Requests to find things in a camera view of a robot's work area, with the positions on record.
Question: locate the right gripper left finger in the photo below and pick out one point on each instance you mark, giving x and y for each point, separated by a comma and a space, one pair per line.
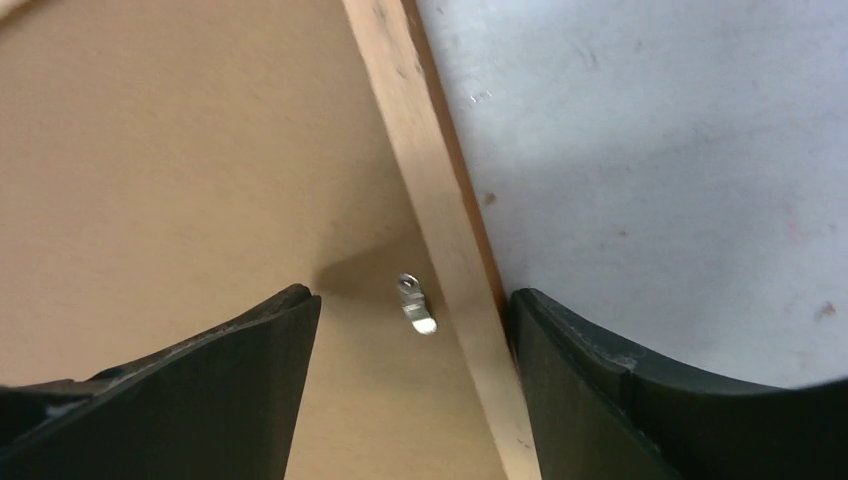
222, 404

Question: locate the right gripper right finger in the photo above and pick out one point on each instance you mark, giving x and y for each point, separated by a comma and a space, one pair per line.
604, 407

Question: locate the brown backing board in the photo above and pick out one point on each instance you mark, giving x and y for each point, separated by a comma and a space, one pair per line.
166, 165

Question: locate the wooden picture frame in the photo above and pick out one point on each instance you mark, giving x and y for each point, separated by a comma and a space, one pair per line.
393, 43

